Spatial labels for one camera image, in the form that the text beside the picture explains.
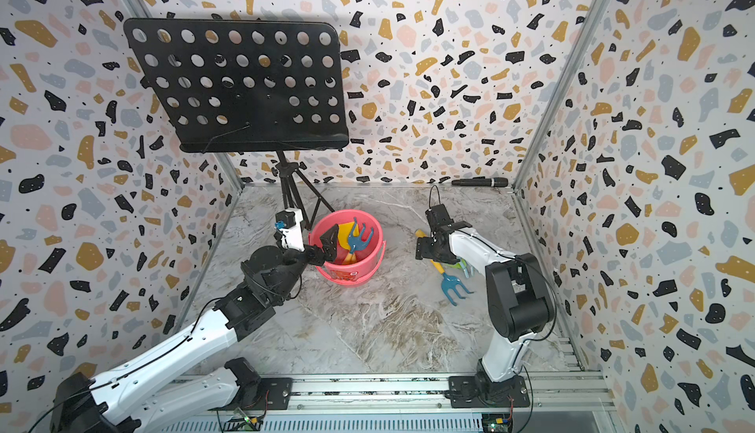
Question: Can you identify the yellow toy shovel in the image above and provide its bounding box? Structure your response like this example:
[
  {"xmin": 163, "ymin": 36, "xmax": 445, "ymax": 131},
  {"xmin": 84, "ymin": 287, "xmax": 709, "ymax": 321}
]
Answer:
[{"xmin": 337, "ymin": 223, "xmax": 354, "ymax": 265}]

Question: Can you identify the teal rake yellow handle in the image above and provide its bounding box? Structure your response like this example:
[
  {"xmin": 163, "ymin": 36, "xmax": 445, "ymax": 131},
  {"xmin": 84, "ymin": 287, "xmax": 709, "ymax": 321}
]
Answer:
[{"xmin": 343, "ymin": 220, "xmax": 375, "ymax": 265}]

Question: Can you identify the teal fork yellow handle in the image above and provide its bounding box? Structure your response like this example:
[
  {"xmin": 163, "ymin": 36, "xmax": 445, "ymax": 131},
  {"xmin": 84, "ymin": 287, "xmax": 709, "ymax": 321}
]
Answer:
[{"xmin": 431, "ymin": 260, "xmax": 473, "ymax": 306}]

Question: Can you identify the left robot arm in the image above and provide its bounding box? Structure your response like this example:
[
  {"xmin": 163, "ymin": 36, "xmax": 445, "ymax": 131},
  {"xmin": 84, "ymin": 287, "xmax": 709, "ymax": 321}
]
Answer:
[{"xmin": 49, "ymin": 226, "xmax": 339, "ymax": 432}]

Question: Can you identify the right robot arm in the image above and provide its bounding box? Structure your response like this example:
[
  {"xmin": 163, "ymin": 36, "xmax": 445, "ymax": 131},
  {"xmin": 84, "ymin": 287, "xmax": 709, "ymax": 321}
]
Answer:
[{"xmin": 416, "ymin": 204, "xmax": 556, "ymax": 407}]

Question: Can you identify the pink plastic bucket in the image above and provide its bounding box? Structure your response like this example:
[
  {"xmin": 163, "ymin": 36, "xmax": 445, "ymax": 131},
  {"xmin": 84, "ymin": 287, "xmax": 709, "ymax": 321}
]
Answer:
[{"xmin": 309, "ymin": 209, "xmax": 387, "ymax": 287}]

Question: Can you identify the black microphone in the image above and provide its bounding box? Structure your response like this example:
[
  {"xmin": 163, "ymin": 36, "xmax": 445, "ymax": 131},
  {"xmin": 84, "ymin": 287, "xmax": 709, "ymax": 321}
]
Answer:
[{"xmin": 451, "ymin": 177, "xmax": 509, "ymax": 188}]

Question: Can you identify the left circuit board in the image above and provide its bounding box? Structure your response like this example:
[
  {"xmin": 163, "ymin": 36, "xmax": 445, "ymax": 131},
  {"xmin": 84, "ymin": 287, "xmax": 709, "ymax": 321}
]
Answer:
[{"xmin": 216, "ymin": 413, "xmax": 263, "ymax": 432}]

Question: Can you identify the circuit board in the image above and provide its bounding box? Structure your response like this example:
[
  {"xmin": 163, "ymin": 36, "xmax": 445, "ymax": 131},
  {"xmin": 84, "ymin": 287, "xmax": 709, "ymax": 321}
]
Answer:
[
  {"xmin": 481, "ymin": 413, "xmax": 513, "ymax": 433},
  {"xmin": 216, "ymin": 413, "xmax": 263, "ymax": 432}
]

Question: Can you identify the black perforated music stand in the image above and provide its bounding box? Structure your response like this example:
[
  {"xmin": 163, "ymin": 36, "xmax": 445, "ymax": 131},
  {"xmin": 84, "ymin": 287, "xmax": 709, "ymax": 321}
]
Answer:
[{"xmin": 123, "ymin": 18, "xmax": 349, "ymax": 209}]

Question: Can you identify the right circuit board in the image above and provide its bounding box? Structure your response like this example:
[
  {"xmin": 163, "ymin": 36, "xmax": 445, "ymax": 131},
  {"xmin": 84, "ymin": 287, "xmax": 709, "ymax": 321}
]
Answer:
[{"xmin": 481, "ymin": 413, "xmax": 513, "ymax": 433}]

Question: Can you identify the green trowel yellow handle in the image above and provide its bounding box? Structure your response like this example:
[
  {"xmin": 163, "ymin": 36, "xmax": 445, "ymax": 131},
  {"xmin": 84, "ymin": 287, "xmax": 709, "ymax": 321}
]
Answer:
[{"xmin": 415, "ymin": 230, "xmax": 463, "ymax": 274}]

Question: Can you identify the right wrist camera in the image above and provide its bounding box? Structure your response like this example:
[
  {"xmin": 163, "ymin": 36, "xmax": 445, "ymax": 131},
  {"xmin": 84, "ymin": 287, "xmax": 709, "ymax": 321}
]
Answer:
[{"xmin": 426, "ymin": 204, "xmax": 454, "ymax": 232}]

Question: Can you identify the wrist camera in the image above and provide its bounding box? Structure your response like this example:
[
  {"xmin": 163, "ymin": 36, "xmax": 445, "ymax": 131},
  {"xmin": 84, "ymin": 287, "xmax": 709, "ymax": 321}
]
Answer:
[
  {"xmin": 274, "ymin": 208, "xmax": 305, "ymax": 252},
  {"xmin": 426, "ymin": 204, "xmax": 454, "ymax": 232}
]

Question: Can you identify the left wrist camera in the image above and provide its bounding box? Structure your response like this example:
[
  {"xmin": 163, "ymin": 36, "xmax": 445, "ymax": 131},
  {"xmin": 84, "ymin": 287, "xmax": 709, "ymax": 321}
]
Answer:
[{"xmin": 274, "ymin": 208, "xmax": 305, "ymax": 252}]

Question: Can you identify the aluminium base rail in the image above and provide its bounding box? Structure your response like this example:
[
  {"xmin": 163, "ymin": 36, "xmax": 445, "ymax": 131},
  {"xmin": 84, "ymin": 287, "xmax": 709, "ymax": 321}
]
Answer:
[{"xmin": 161, "ymin": 372, "xmax": 623, "ymax": 432}]

